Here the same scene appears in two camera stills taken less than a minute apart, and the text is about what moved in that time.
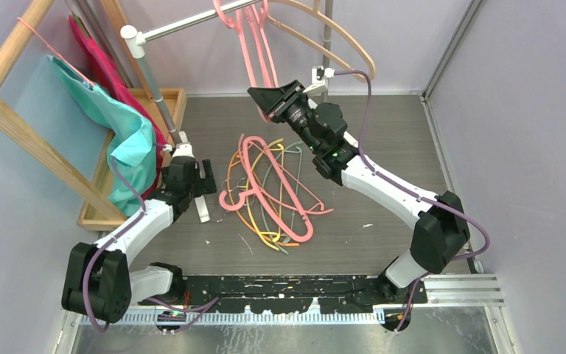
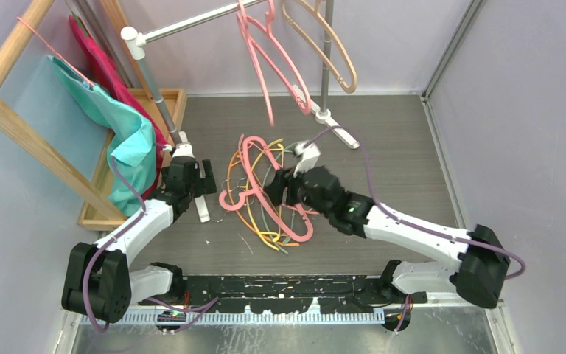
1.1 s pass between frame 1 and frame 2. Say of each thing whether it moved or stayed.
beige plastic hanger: moved
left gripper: stayed
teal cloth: stayed
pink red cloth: stayed
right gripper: moved
